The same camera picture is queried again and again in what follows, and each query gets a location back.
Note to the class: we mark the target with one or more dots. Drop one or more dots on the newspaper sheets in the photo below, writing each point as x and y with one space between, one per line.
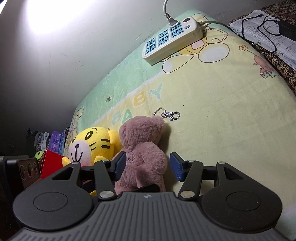
264 30

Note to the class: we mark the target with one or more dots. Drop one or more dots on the pink teddy bear plush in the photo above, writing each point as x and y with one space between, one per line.
146 163

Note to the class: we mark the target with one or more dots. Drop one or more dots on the purple tissue pack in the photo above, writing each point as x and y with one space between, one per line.
54 142

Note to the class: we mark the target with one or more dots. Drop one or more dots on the red cardboard box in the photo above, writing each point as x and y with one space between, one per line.
49 163

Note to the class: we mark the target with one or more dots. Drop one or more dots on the white power strip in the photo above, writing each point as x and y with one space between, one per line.
171 40

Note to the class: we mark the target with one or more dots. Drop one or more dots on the baby print bed sheet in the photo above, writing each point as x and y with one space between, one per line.
233 106

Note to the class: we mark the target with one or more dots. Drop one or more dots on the yellow tiger plush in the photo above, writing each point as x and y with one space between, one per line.
90 146

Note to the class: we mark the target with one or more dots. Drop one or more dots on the pile of folded clothes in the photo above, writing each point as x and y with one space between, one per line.
35 142

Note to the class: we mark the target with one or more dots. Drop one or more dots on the silver keychain clasp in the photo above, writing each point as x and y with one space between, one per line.
171 115

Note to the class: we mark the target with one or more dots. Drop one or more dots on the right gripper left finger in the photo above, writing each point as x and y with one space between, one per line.
106 173

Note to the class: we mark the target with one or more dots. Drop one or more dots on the green frog plush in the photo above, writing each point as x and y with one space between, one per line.
39 155

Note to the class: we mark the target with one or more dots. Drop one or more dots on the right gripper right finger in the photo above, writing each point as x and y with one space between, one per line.
189 173

